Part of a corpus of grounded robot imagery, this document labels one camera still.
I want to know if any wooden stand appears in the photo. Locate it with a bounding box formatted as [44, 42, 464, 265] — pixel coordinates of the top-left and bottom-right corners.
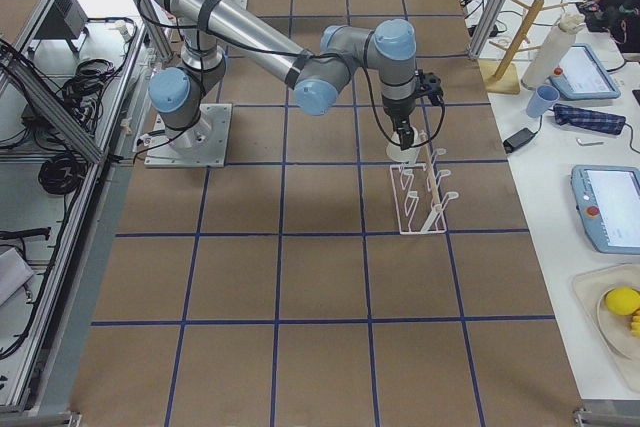
[479, 0, 566, 95]

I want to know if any beige bowl with fruit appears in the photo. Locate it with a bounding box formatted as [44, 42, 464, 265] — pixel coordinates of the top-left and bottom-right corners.
[596, 283, 639, 360]

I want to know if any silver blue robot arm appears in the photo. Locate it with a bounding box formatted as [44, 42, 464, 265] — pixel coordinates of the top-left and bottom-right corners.
[154, 0, 416, 150]

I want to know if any black adapter on right desk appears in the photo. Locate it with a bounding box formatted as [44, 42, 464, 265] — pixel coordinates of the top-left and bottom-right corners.
[502, 128, 537, 154]

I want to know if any yellow lemon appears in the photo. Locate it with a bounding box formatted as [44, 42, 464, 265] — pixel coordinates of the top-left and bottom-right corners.
[604, 287, 640, 316]

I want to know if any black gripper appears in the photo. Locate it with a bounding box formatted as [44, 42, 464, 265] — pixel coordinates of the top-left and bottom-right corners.
[382, 96, 415, 151]

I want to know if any white wire dish rack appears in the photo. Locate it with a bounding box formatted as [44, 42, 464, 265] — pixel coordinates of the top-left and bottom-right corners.
[389, 145, 459, 235]

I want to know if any cream white plastic cup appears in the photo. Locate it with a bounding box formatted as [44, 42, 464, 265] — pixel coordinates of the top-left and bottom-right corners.
[386, 132, 421, 164]

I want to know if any beige water bottle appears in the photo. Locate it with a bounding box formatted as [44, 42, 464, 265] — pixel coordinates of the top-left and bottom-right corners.
[521, 13, 585, 90]

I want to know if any light blue cup on desk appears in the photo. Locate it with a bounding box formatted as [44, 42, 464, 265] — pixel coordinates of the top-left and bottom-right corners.
[525, 84, 560, 118]

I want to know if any aluminium frame post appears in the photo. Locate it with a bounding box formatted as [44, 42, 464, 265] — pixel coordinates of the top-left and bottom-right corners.
[467, 0, 531, 62]

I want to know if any blue teach pendant tablet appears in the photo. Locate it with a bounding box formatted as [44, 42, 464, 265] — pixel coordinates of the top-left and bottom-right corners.
[549, 43, 620, 101]

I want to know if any beige tray on desk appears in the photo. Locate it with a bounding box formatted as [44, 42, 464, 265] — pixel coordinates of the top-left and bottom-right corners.
[572, 264, 639, 393]

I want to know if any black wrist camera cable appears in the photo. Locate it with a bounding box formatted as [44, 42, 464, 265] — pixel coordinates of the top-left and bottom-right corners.
[362, 66, 447, 151]

